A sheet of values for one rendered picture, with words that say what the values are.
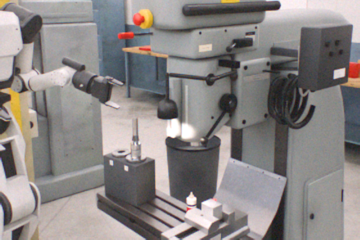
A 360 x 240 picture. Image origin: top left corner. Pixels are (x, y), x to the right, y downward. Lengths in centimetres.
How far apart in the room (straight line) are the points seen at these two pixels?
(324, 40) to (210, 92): 41
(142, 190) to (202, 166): 168
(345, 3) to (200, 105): 466
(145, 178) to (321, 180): 76
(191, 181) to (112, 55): 561
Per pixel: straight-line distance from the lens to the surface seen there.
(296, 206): 203
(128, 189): 205
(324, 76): 162
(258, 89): 175
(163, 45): 159
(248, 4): 158
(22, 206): 198
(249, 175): 206
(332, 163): 217
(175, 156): 368
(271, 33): 179
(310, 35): 159
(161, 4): 144
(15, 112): 321
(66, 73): 195
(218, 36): 155
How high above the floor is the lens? 185
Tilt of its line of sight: 14 degrees down
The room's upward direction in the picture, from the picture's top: straight up
